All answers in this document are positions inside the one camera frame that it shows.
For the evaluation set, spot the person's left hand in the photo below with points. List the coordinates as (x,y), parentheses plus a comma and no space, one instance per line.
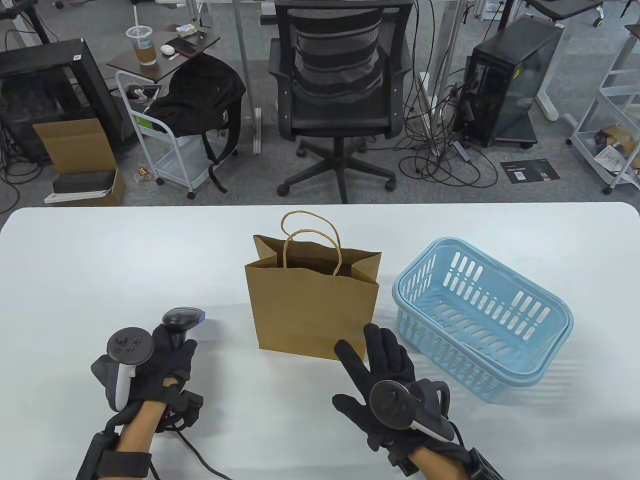
(165,367)

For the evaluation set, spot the person's right hand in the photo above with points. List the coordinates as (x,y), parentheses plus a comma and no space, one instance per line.
(385,370)

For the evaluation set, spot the black barcode scanner blue trim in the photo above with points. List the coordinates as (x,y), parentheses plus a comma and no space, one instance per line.
(180,320)

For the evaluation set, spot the brown paper bag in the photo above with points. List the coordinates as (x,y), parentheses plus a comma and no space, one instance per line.
(310,310)

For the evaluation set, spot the light blue plastic basket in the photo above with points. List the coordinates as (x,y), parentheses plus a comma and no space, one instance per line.
(530,310)

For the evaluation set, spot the person's right forearm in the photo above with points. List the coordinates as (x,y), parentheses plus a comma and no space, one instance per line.
(440,465)

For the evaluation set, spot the person's left forearm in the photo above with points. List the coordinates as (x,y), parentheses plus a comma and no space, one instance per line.
(142,425)

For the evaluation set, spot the brown paper package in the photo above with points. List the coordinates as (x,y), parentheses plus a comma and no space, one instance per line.
(620,137)

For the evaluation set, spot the grey VR controller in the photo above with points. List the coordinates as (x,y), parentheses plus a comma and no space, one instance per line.
(395,405)
(127,350)

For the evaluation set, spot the black wrist pack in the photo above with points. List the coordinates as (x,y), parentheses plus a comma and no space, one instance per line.
(95,457)
(487,465)

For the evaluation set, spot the small snack wrapper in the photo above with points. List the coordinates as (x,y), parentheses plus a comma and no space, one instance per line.
(143,175)

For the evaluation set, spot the white rolling cart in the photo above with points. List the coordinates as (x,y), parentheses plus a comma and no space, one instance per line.
(582,132)
(177,165)

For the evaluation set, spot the grey power strip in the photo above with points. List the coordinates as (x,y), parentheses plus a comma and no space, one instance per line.
(462,150)

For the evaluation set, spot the open cardboard box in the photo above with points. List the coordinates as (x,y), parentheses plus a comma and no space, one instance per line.
(75,145)

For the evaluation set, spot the black leaflet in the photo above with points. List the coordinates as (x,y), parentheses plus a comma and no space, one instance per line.
(530,171)

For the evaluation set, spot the black mesh office chair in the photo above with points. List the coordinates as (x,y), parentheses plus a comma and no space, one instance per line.
(340,107)

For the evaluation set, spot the black backpack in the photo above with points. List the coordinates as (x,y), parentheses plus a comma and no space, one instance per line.
(200,95)

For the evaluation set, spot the brown side table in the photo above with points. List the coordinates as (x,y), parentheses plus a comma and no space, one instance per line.
(125,67)

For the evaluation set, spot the white desk leg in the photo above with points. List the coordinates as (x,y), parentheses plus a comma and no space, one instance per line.
(445,60)
(547,95)
(245,60)

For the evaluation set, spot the plastic cup with straw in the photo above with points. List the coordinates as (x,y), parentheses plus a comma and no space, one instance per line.
(145,50)

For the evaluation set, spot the black phone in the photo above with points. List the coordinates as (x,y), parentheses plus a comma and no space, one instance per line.
(182,46)

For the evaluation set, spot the black computer tower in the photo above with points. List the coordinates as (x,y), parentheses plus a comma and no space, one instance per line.
(515,65)

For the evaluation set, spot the black glass cabinet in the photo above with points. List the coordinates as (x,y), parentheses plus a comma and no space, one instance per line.
(40,60)

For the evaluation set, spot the small yellow snack box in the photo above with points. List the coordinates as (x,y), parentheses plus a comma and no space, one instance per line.
(185,29)

